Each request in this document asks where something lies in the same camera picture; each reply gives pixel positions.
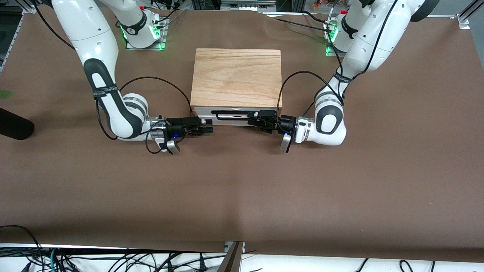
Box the white wooden drawer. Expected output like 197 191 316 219
196 117 279 127
194 107 279 118

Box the black metal drawer handle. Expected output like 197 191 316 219
211 110 265 121

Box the brown table cover sheet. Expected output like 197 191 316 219
0 5 484 263

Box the grey metal equipment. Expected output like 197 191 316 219
220 0 278 12

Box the dark equipment box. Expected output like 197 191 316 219
191 0 222 11

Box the black rounded cylinder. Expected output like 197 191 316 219
0 107 35 141

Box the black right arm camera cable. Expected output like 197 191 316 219
34 0 194 155

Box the black base power cable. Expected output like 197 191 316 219
275 18 333 33
156 8 188 24
301 10 330 23

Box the grey metal table bracket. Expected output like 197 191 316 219
217 241 246 272

